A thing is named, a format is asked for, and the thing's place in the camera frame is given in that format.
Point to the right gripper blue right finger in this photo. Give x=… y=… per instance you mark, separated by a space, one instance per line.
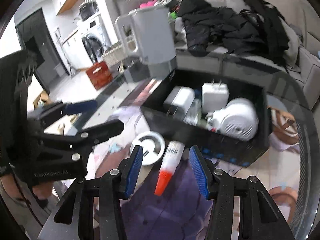
x=260 y=217

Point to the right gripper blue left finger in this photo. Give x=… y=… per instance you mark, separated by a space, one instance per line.
x=72 y=218

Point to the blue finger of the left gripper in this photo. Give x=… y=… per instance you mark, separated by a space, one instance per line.
x=88 y=137
x=75 y=107

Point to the white round usb dock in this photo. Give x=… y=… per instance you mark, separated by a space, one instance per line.
x=153 y=146

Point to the white tube red cap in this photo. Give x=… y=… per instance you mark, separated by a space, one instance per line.
x=170 y=162

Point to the white round speaker device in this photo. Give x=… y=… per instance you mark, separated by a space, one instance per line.
x=237 y=120

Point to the white labelled box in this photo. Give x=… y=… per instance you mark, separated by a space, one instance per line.
x=179 y=100

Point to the white wall charger plug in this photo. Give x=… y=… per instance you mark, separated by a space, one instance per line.
x=214 y=97

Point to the person's hand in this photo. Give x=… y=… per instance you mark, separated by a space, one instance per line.
x=43 y=190

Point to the red gift bag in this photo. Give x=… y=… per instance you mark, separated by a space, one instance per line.
x=99 y=75

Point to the black storage box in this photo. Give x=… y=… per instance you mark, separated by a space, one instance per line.
x=192 y=129

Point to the white washing machine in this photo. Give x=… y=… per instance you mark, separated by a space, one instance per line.
x=94 y=37

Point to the wicker basket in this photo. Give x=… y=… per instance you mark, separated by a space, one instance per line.
x=114 y=54

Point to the black kitchen appliance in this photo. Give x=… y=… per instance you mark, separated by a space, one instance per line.
x=86 y=10

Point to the white electric kettle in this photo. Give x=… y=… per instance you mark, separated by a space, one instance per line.
x=151 y=33

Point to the pink plush toy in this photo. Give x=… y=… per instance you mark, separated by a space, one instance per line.
x=148 y=4

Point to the helmet on sofa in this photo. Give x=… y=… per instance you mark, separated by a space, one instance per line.
x=166 y=3

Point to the grey sofa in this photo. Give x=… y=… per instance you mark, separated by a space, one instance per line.
x=302 y=28

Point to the black jacket pile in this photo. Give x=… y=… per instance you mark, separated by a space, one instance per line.
x=258 y=29

